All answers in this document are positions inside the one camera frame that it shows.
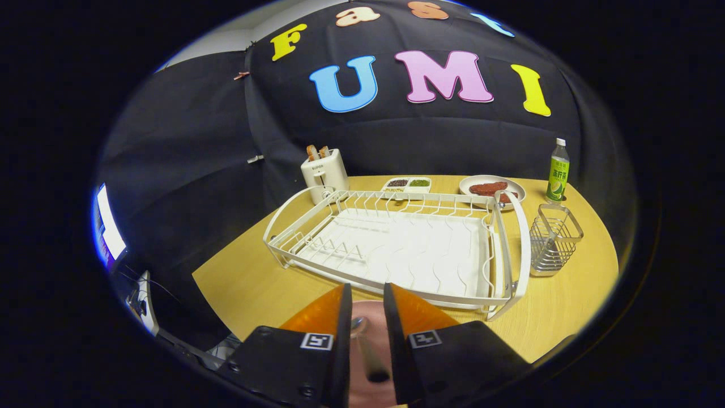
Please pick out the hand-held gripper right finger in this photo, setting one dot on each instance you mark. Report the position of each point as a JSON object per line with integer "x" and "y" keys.
{"x": 399, "y": 351}

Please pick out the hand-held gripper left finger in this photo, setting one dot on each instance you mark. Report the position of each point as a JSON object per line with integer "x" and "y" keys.
{"x": 340, "y": 351}

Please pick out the pink plate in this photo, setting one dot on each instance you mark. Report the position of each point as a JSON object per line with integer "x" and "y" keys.
{"x": 368, "y": 394}

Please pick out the white plate with sausages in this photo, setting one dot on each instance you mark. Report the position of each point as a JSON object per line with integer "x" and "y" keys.
{"x": 470, "y": 182}

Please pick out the white compartment tray with beans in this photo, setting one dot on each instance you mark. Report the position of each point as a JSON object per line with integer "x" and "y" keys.
{"x": 405, "y": 186}

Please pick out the white toaster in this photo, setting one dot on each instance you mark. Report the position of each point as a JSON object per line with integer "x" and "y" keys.
{"x": 325, "y": 173}

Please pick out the brown sausage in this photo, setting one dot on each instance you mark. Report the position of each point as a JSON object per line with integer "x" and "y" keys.
{"x": 510, "y": 197}
{"x": 487, "y": 188}

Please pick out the toasted bread slice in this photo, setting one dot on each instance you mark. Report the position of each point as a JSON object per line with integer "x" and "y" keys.
{"x": 312, "y": 152}
{"x": 324, "y": 152}

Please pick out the silver clip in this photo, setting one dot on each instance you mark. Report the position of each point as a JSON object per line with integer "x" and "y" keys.
{"x": 255, "y": 159}

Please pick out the black backdrop cloth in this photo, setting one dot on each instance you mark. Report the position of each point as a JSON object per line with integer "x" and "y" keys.
{"x": 442, "y": 136}

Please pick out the green label drink bottle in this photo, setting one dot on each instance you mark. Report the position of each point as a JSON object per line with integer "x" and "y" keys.
{"x": 558, "y": 175}

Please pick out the lit computer monitor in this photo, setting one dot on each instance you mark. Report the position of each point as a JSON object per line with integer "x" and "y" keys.
{"x": 109, "y": 224}

